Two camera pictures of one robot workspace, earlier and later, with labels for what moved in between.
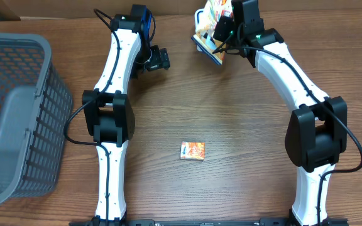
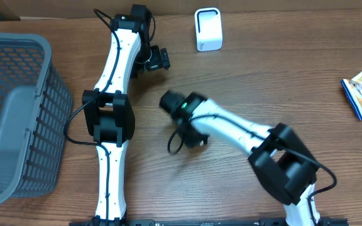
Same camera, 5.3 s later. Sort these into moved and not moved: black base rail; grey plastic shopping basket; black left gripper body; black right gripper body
Moved: black right gripper body
Not moved: black base rail; black left gripper body; grey plastic shopping basket
